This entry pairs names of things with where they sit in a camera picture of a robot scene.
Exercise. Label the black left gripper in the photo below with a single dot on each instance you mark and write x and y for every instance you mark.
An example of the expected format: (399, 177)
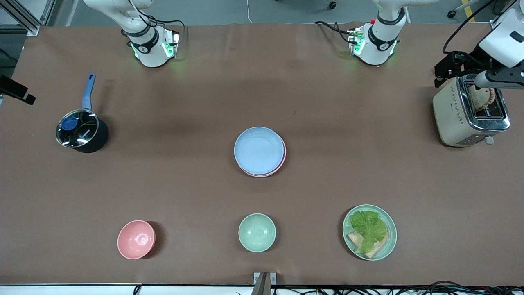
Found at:
(470, 58)

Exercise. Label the pink plate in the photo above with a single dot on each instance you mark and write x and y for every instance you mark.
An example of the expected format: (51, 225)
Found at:
(283, 157)

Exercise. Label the blue plate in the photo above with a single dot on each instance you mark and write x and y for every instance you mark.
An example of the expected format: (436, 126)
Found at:
(258, 150)

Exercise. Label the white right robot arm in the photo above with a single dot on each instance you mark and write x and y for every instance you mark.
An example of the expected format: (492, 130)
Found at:
(149, 51)

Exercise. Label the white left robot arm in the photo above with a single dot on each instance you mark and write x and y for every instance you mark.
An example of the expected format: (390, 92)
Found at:
(382, 43)

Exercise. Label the toast slice in toaster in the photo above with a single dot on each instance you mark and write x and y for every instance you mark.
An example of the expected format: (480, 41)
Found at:
(479, 98)

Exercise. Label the silver toaster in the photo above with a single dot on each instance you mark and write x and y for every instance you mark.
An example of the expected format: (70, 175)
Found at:
(454, 114)

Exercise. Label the black caster wheel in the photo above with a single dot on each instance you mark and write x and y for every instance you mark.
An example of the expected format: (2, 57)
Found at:
(451, 13)
(332, 5)

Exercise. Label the glass lid with blue knob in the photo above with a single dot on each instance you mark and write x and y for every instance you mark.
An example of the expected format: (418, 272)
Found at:
(77, 128)

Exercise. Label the brown table cover sheet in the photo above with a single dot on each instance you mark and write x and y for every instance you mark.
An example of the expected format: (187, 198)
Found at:
(307, 102)

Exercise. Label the green lettuce leaf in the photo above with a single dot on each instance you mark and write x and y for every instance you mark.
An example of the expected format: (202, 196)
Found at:
(368, 227)

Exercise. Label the green plate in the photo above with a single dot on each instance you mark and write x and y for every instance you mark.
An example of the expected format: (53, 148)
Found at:
(391, 241)

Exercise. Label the pink bowl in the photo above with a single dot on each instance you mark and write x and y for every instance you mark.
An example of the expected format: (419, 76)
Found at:
(136, 239)

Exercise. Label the brown bread slice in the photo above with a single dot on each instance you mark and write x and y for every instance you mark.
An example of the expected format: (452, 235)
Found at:
(378, 248)

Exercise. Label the green bowl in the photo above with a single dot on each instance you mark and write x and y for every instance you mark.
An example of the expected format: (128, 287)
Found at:
(257, 232)

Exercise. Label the aluminium frame profile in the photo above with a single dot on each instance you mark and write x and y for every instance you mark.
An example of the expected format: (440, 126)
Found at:
(24, 18)

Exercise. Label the metal table edge bracket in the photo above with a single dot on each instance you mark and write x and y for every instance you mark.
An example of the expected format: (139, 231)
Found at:
(264, 282)

